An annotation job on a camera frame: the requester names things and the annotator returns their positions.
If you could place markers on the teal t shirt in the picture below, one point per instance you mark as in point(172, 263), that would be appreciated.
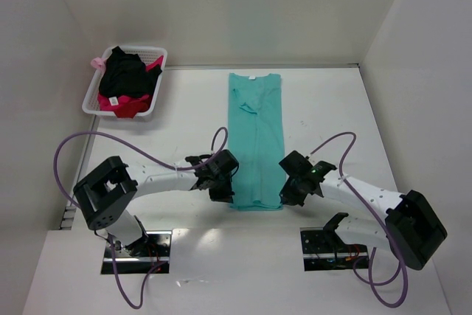
point(256, 140)

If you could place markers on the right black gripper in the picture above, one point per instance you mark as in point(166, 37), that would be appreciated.
point(292, 194)

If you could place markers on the light pink cloth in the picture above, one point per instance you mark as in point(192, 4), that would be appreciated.
point(99, 64)

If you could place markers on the white plastic basket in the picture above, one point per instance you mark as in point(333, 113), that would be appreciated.
point(148, 54)

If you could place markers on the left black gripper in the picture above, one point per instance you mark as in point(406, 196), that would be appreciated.
point(220, 189)

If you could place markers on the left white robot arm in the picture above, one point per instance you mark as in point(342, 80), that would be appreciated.
point(105, 193)

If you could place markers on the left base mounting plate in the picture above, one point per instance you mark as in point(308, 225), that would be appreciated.
point(141, 256)

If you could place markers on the red pink t shirt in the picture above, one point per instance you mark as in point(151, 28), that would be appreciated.
point(126, 107)

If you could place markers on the base mounting plate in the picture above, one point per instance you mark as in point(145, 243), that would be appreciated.
point(321, 255)
point(141, 256)

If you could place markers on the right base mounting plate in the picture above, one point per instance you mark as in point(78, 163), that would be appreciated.
point(321, 255)

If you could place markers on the black t shirt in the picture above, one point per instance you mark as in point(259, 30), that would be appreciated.
point(127, 75)

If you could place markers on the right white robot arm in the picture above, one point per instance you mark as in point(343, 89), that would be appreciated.
point(403, 223)

